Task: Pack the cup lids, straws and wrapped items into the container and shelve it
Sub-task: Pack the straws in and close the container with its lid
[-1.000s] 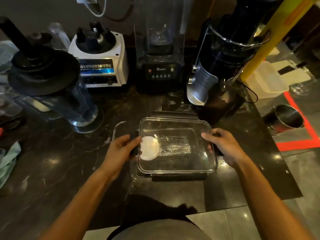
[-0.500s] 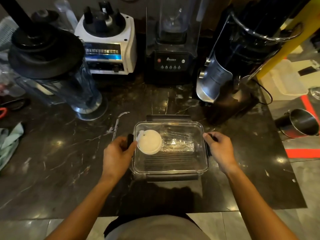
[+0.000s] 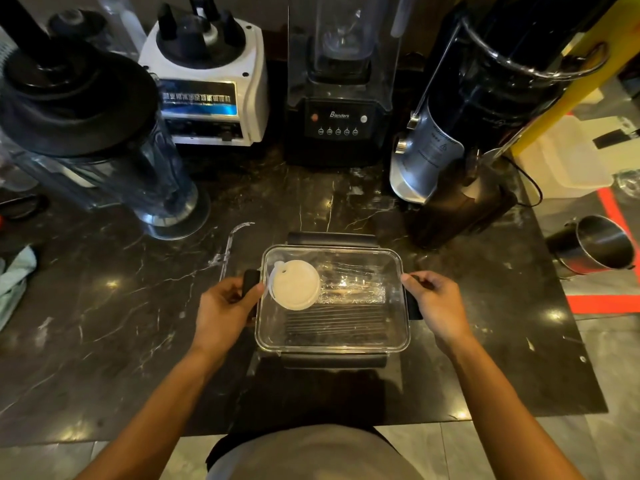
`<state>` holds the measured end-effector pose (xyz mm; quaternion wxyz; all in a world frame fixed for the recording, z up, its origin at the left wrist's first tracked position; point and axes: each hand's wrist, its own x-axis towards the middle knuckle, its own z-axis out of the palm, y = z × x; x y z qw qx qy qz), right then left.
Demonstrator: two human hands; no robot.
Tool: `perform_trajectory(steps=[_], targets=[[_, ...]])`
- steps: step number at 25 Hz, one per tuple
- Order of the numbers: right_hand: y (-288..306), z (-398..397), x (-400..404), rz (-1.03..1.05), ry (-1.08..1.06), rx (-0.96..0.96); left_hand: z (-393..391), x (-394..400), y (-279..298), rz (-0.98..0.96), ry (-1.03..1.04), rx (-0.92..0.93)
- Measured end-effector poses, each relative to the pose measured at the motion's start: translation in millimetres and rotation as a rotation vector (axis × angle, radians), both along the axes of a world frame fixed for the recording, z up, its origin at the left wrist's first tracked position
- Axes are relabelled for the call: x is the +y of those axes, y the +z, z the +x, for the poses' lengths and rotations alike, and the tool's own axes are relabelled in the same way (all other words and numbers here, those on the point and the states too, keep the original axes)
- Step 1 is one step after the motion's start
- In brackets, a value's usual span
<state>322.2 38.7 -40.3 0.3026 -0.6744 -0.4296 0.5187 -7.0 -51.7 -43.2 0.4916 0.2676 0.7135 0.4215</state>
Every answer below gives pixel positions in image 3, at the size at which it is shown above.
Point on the person's left hand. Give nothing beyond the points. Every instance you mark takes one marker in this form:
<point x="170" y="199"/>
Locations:
<point x="220" y="319"/>

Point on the person's right hand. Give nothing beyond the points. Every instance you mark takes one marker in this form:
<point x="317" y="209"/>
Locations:
<point x="442" y="309"/>

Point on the person's left thumb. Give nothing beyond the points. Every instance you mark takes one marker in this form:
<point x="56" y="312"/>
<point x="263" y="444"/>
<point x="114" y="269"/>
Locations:
<point x="250" y="298"/>

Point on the person's right thumb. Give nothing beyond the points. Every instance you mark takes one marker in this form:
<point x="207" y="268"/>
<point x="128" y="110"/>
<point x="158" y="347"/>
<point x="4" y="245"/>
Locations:
<point x="411" y="287"/>

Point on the clear container with black clips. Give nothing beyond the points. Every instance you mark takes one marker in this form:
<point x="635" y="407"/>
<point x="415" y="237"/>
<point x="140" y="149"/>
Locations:
<point x="345" y="339"/>

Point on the person's right forearm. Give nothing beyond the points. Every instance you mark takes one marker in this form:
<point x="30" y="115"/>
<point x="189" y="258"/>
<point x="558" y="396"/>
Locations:
<point x="500" y="414"/>

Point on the person's left forearm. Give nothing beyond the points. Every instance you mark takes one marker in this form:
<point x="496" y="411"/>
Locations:
<point x="160" y="419"/>

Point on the white round plastic lid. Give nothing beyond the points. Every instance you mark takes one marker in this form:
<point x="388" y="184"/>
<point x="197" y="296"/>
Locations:
<point x="296" y="285"/>

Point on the clear plastic strip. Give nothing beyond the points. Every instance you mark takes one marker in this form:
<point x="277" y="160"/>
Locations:
<point x="229" y="249"/>

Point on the crinkled clear plastic wrapper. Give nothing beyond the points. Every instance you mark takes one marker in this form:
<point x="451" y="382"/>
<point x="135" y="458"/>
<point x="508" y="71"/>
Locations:
<point x="355" y="287"/>

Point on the black and silver juicer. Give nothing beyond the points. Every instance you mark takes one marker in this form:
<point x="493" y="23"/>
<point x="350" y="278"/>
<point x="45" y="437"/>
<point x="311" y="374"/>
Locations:
<point x="460" y="159"/>

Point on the person's grey shirt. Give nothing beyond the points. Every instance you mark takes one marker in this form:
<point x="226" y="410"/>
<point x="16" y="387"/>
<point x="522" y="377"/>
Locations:
<point x="315" y="457"/>

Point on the stainless steel cup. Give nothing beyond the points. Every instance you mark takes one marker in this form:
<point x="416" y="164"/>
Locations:
<point x="597" y="244"/>

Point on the white plastic tub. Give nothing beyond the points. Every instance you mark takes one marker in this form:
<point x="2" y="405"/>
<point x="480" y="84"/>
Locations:
<point x="562" y="159"/>

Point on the white blender base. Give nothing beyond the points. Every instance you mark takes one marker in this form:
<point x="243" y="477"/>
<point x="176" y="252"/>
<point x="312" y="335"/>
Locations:
<point x="210" y="94"/>

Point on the clear blender jar black lid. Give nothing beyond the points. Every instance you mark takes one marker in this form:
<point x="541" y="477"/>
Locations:
<point x="95" y="139"/>

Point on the pale green cloth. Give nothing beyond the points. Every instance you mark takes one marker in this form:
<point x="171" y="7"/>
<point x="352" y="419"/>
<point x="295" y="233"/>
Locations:
<point x="15" y="284"/>

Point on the clear drinking glass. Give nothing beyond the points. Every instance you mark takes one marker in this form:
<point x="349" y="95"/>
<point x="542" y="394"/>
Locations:
<point x="629" y="182"/>

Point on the clear plastic jar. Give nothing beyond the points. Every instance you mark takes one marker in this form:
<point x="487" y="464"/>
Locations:
<point x="122" y="24"/>

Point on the black round lid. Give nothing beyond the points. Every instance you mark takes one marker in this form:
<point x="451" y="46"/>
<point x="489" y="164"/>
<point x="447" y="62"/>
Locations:
<point x="77" y="24"/>

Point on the black blender with clear enclosure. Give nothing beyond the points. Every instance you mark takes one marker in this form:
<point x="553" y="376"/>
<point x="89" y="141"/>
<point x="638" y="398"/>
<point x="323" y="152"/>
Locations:
<point x="340" y="114"/>

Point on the yellow post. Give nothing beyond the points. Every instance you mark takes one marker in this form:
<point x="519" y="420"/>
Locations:
<point x="590" y="59"/>

